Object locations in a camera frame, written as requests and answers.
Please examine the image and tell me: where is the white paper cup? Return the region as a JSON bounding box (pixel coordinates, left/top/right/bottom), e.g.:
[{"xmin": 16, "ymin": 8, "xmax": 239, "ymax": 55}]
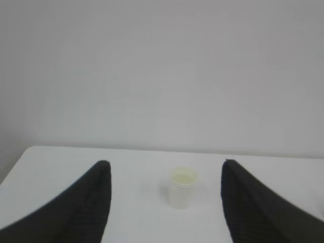
[{"xmin": 168, "ymin": 167, "xmax": 197, "ymax": 210}]

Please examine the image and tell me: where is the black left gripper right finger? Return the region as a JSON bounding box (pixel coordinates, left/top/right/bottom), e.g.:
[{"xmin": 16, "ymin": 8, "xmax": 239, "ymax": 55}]
[{"xmin": 221, "ymin": 159, "xmax": 323, "ymax": 242}]

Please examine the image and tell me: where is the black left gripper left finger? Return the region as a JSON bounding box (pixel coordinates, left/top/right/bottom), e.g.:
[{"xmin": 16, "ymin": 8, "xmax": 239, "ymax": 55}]
[{"xmin": 1, "ymin": 160, "xmax": 111, "ymax": 242}]

